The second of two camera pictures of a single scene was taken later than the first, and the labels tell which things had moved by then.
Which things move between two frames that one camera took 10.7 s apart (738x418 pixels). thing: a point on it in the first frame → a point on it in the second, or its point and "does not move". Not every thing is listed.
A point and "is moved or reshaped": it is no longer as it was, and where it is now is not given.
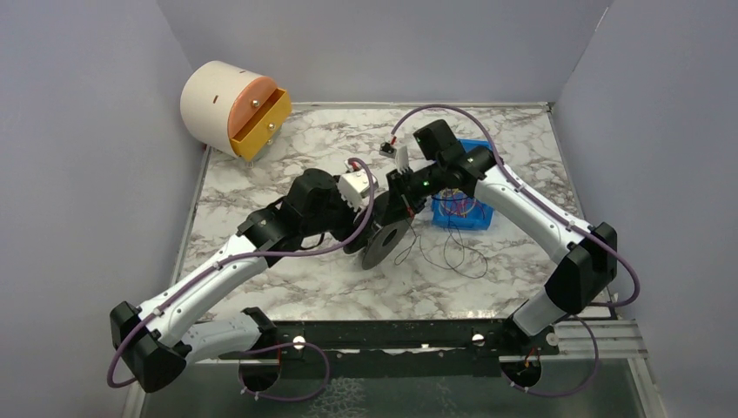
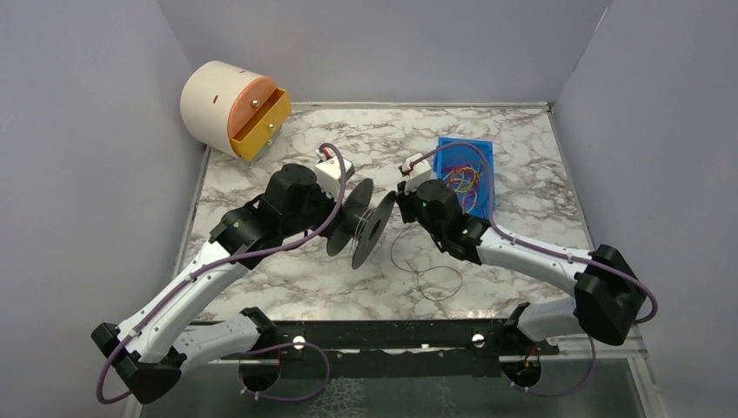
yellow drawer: x=259 y=130 does not move
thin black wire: x=449 y=262 is moved or reshaped
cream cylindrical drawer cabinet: x=220 y=98 does not move
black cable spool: x=382 y=234 is moved or reshaped
